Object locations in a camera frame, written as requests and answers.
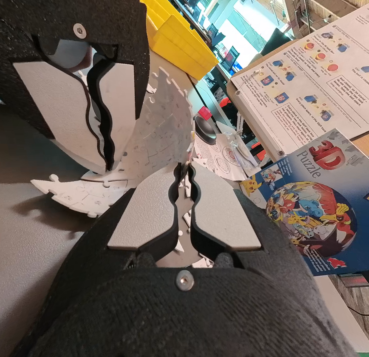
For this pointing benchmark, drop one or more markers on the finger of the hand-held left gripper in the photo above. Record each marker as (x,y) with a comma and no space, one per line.
(121,103)
(57,103)

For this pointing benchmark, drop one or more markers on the blue printed puzzle box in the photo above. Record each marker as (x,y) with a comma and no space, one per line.
(311,204)

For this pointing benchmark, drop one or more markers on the white instruction leaflet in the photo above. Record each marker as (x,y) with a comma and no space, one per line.
(213,155)

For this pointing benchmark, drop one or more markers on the yellow plastic bin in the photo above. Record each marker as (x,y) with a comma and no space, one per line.
(178,40)

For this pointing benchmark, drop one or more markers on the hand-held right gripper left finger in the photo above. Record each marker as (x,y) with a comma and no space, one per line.
(147,218)

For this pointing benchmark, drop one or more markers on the clear plastic parts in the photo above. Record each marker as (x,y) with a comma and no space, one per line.
(243,149)

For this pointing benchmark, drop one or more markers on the small red block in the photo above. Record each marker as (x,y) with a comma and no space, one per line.
(204,112)

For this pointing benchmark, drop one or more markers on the orange plastic item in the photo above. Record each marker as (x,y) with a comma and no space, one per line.
(225,102)

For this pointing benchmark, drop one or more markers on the white puzzle strip section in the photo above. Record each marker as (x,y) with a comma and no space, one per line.
(77,195)

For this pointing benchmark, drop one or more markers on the black monitor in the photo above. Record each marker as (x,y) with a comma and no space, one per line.
(276,41)

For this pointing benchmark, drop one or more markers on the green plastic bin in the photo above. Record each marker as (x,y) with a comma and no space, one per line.
(363,352)

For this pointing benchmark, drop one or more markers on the black round ball stand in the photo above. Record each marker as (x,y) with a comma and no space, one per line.
(206,129)

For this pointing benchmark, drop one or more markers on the scattered white puzzle pieces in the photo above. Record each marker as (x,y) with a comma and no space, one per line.
(187,218)

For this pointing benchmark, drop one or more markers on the instruction sheet board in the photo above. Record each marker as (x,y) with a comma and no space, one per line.
(302,89)

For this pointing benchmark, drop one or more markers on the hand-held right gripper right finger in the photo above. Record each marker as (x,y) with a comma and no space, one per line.
(224,218)

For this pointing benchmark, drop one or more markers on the white board bracket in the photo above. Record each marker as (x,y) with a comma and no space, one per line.
(239,122)

